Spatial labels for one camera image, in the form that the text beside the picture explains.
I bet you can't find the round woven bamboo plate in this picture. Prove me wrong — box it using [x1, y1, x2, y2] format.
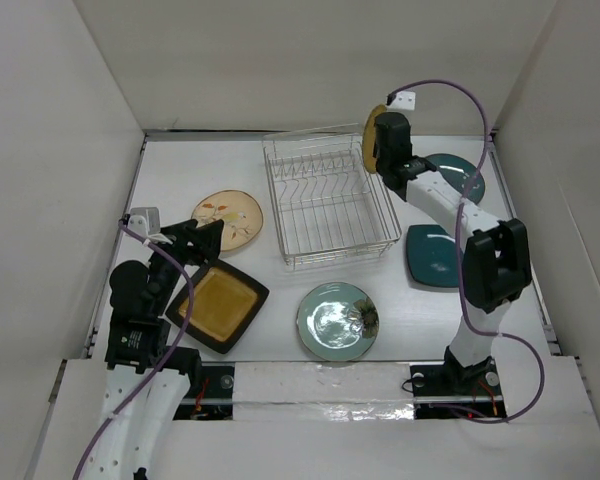
[361, 104, 387, 174]

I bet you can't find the square dark teal plate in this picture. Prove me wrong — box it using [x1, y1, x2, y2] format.
[405, 224, 459, 289]

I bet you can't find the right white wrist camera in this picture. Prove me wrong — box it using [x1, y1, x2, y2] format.
[386, 90, 416, 112]

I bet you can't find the beige bird painted plate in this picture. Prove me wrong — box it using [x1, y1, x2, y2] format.
[191, 190, 264, 253]

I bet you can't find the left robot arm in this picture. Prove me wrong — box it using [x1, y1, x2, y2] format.
[73, 209, 224, 479]

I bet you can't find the metal wire dish rack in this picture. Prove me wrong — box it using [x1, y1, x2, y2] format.
[262, 124, 402, 270]

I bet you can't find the light green flower plate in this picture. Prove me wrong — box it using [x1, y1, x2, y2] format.
[296, 282, 380, 363]

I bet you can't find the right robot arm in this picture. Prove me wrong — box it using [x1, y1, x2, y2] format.
[363, 109, 532, 393]

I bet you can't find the silver taped front rail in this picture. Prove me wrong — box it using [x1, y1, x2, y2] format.
[177, 360, 509, 422]

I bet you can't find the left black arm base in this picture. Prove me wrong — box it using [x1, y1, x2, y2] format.
[174, 363, 235, 421]

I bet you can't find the square brown yellow plate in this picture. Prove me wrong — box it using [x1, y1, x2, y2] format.
[165, 259, 269, 354]

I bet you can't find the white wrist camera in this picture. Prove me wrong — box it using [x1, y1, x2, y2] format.
[386, 90, 416, 112]
[121, 207, 173, 245]

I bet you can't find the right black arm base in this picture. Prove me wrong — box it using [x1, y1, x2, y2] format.
[401, 362, 507, 420]

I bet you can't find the round dark teal plate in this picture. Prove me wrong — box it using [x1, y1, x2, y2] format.
[426, 153, 486, 204]

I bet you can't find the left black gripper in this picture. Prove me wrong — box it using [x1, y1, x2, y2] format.
[149, 217, 222, 313]

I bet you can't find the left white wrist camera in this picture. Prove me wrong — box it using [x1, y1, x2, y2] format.
[121, 207, 173, 245]

